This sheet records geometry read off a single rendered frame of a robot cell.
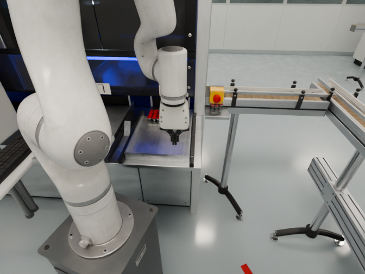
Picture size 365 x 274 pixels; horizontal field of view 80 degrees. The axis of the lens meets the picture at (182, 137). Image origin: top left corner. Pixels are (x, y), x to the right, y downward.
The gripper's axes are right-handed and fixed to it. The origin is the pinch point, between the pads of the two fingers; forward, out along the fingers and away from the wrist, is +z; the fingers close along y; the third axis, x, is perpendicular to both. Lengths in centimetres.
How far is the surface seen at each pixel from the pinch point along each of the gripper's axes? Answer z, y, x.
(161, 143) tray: 12.1, 7.5, -12.3
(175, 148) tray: 12.1, 0.8, -8.9
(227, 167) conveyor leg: 63, -31, -52
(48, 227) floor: 100, 98, -18
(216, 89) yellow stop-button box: -2.8, -17.2, -38.3
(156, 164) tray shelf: 12.3, 7.4, 1.3
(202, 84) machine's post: -5.5, -10.1, -37.9
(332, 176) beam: 45, -88, -31
